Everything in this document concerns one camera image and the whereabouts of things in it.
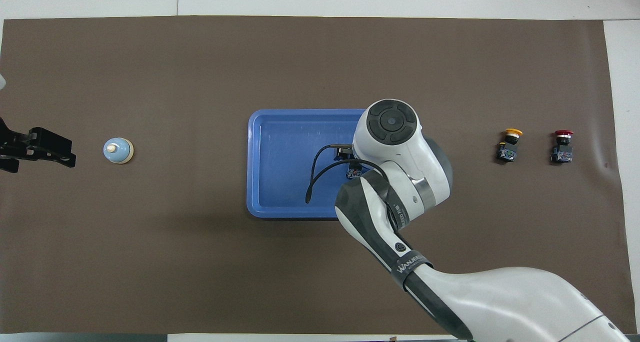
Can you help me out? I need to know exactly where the red push button switch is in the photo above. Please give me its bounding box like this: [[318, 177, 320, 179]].
[[550, 130, 574, 164]]

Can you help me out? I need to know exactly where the brown table mat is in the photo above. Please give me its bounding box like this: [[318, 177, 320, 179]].
[[0, 16, 637, 335]]

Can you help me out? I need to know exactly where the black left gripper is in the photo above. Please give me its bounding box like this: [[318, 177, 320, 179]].
[[0, 117, 77, 174]]

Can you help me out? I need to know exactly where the light blue desk bell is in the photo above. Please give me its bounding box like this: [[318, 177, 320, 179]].
[[103, 137, 135, 165]]

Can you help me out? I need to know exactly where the blue plastic tray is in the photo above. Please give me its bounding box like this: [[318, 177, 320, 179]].
[[246, 109, 386, 219]]

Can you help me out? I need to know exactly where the yellow push button switch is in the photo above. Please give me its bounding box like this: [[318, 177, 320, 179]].
[[496, 128, 524, 164]]

